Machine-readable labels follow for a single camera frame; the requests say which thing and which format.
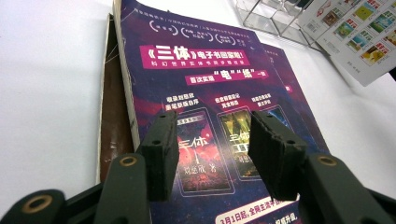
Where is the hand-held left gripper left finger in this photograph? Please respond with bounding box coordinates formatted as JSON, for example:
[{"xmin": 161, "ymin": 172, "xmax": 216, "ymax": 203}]
[{"xmin": 138, "ymin": 110, "xmax": 180, "ymax": 202}]

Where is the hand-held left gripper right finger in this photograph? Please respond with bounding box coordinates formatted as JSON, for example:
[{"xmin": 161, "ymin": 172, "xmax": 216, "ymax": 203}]
[{"xmin": 247, "ymin": 109, "xmax": 308, "ymax": 201}]

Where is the thin purple magazine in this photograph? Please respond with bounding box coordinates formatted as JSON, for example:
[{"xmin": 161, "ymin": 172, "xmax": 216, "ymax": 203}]
[{"xmin": 261, "ymin": 41, "xmax": 331, "ymax": 155}]

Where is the thick purple and blue magazine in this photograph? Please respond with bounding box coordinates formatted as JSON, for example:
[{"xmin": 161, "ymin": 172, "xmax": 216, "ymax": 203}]
[{"xmin": 112, "ymin": 0, "xmax": 317, "ymax": 224}]

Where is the clear acrylic book rack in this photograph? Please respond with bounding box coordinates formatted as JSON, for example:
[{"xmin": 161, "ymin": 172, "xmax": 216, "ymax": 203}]
[{"xmin": 234, "ymin": 0, "xmax": 325, "ymax": 53}]

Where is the white book with picture grid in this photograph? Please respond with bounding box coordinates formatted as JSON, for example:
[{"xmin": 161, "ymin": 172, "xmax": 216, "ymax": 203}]
[{"xmin": 297, "ymin": 0, "xmax": 396, "ymax": 88}]

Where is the white table cover sheet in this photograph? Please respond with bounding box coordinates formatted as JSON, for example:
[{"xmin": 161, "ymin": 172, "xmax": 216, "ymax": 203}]
[{"xmin": 0, "ymin": 0, "xmax": 396, "ymax": 224}]

